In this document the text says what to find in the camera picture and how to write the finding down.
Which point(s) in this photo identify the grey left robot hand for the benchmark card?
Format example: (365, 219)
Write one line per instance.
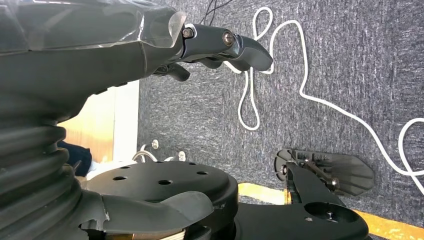
(82, 59)

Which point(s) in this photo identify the person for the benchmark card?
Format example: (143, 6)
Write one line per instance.
(78, 157)

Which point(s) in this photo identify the white edged wooden desk panel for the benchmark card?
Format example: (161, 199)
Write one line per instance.
(126, 122)

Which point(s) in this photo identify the chrome bar stool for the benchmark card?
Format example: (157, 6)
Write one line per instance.
(145, 153)

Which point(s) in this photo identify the yellow floor tape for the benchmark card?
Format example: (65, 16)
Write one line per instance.
(261, 193)

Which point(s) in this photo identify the black robot foot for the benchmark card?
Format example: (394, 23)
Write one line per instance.
(351, 172)

